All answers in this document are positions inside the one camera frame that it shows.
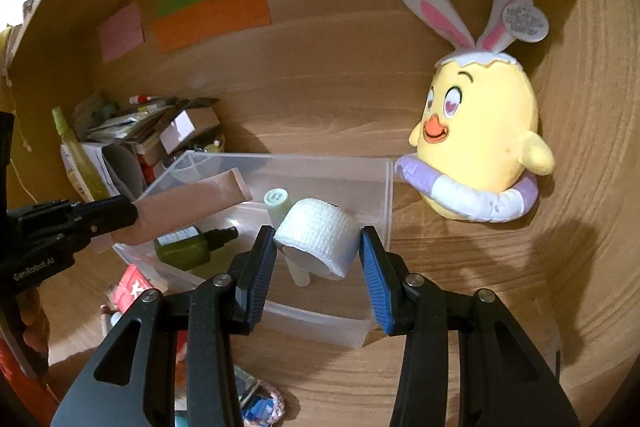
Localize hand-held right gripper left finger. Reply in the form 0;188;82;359
50;224;278;427

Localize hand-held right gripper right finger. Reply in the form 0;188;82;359
360;226;581;427

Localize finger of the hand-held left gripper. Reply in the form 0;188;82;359
67;196;139;242

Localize beige squeeze tube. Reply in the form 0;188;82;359
95;168;253;254

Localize red envelope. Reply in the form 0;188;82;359
115;264;162;314

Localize white bandage roll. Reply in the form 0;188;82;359
273;198;362;281

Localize clear plastic bin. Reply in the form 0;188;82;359
112;151;394;349

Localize red boxes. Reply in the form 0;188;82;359
135;152;168;188

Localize dark green spray bottle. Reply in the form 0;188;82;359
153;226;240;272

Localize pale green capped tube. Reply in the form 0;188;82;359
263;188;312;289

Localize stack of books and papers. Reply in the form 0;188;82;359
75;96;221;146

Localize small open cardboard box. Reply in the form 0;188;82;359
159;107;222;156

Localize pink sticky note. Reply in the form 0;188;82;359
98;2;146;62

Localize yellow chick plush toy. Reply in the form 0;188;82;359
394;0;557;224

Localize orange paper note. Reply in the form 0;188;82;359
151;0;272;54

